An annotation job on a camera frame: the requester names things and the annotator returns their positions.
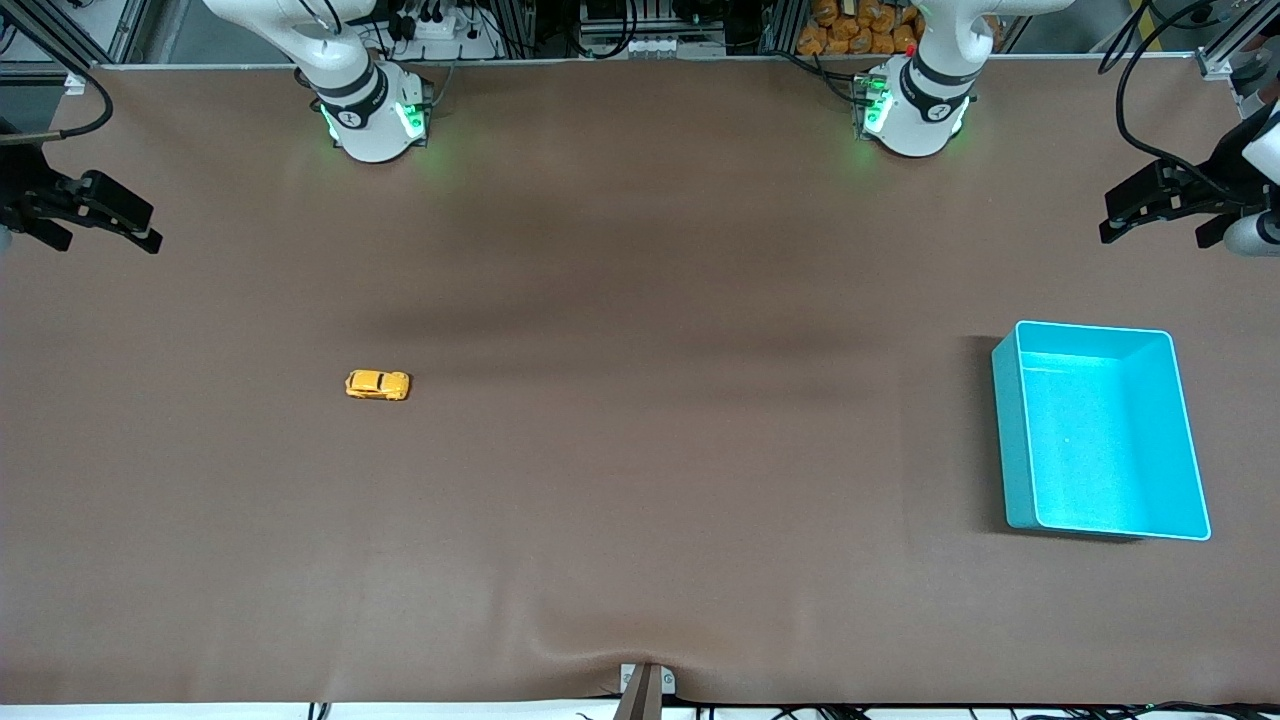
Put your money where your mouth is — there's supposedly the yellow beetle toy car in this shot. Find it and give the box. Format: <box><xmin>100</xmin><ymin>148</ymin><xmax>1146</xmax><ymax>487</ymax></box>
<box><xmin>345</xmin><ymin>369</ymin><xmax>412</xmax><ymax>402</ymax></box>

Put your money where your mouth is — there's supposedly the teal plastic bin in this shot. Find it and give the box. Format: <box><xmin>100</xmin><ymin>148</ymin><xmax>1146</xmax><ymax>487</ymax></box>
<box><xmin>991</xmin><ymin>320</ymin><xmax>1213</xmax><ymax>543</ymax></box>

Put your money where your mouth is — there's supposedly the pile of orange toys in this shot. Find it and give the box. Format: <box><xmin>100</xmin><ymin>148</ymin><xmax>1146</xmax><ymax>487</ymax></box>
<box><xmin>796</xmin><ymin>0</ymin><xmax>927</xmax><ymax>57</ymax></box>

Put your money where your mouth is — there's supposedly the white power strip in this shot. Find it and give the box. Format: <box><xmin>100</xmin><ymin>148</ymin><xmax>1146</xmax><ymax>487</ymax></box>
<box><xmin>392</xmin><ymin>8</ymin><xmax>493</xmax><ymax>59</ymax></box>

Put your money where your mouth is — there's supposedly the brown table mat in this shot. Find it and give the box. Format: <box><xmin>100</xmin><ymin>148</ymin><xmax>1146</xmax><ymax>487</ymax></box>
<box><xmin>0</xmin><ymin>55</ymin><xmax>1280</xmax><ymax>707</ymax></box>

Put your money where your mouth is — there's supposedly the grey table clamp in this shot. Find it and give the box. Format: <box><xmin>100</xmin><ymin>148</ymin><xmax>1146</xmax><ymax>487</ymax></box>
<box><xmin>616</xmin><ymin>662</ymin><xmax>678</xmax><ymax>720</ymax></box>

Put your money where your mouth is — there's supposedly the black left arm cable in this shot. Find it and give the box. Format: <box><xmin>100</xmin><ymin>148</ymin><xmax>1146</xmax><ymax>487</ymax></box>
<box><xmin>1098</xmin><ymin>0</ymin><xmax>1247</xmax><ymax>193</ymax></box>

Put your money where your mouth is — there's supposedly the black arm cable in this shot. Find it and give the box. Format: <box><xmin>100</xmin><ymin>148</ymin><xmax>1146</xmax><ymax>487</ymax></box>
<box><xmin>1098</xmin><ymin>0</ymin><xmax>1247</xmax><ymax>193</ymax></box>
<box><xmin>0</xmin><ymin>18</ymin><xmax>115</xmax><ymax>147</ymax></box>

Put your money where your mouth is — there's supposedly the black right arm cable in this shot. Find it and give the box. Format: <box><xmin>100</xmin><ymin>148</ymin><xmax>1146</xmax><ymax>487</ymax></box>
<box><xmin>0</xmin><ymin>18</ymin><xmax>115</xmax><ymax>147</ymax></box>

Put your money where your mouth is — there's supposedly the aluminium frame profile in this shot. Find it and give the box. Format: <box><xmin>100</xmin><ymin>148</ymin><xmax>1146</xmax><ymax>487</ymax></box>
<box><xmin>0</xmin><ymin>0</ymin><xmax>151</xmax><ymax>67</ymax></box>
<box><xmin>1194</xmin><ymin>0</ymin><xmax>1280</xmax><ymax>83</ymax></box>

